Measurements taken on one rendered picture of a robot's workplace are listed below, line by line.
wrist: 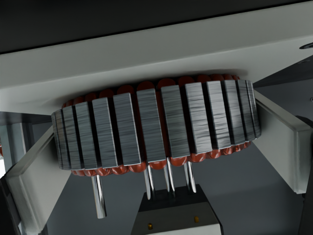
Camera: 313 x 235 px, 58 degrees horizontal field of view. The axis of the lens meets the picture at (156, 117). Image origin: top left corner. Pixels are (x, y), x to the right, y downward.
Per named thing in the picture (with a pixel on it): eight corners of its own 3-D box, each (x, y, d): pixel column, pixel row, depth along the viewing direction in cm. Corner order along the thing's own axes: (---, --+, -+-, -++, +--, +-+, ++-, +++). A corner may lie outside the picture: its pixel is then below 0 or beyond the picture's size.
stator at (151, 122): (2, 101, 11) (16, 196, 11) (288, 53, 11) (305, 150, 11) (85, 113, 22) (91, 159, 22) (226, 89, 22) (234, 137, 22)
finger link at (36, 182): (42, 234, 12) (25, 237, 12) (78, 160, 19) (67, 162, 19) (20, 173, 11) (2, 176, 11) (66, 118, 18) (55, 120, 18)
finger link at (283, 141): (295, 129, 11) (314, 127, 11) (241, 89, 18) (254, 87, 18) (295, 196, 12) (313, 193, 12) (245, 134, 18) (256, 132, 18)
